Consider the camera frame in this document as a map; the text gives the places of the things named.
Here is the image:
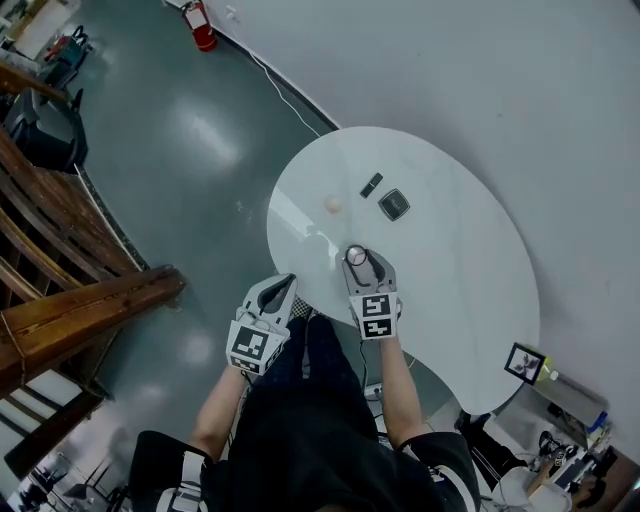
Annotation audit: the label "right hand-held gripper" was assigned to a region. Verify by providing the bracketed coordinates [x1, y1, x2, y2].
[341, 249, 404, 343]

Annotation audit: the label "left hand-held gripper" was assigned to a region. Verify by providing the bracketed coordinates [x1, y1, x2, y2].
[226, 273, 300, 377]

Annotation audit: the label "square black compact case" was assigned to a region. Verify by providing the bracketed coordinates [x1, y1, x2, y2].
[377, 187, 412, 222]

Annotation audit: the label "small black rectangular stick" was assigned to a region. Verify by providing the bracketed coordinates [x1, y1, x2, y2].
[359, 171, 385, 200]

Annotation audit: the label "person's right forearm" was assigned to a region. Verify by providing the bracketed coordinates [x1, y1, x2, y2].
[377, 337, 432, 452]

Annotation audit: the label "person's left forearm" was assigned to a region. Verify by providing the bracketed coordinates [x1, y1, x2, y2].
[189, 364, 252, 459]

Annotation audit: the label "white round table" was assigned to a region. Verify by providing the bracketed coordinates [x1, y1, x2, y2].
[266, 125, 542, 417]

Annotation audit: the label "person's checkered shoe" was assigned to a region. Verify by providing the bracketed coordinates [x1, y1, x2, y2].
[289, 294, 315, 322]

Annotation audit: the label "person's black trousers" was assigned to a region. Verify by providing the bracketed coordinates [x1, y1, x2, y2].
[244, 314, 372, 402]

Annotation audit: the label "person's black shirt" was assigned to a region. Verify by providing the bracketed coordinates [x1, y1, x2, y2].
[128, 374, 484, 512]

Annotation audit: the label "black framed picture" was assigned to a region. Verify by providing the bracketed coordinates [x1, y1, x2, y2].
[503, 341, 547, 387]

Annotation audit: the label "wooden staircase railing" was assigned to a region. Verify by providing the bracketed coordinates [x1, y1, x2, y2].
[0, 62, 188, 481]

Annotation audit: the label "grey wooden cabinet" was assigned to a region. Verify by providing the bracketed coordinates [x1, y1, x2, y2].
[492, 369, 612, 452]

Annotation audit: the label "red fire extinguisher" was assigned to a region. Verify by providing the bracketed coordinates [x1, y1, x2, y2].
[180, 0, 219, 53]

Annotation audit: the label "black office chair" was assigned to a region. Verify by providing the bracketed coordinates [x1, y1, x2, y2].
[3, 88, 90, 175]

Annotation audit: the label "teal and red vacuum cleaner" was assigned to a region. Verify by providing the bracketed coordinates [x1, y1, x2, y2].
[43, 23, 95, 77]

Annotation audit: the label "white power cable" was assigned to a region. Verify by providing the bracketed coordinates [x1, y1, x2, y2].
[227, 5, 322, 138]

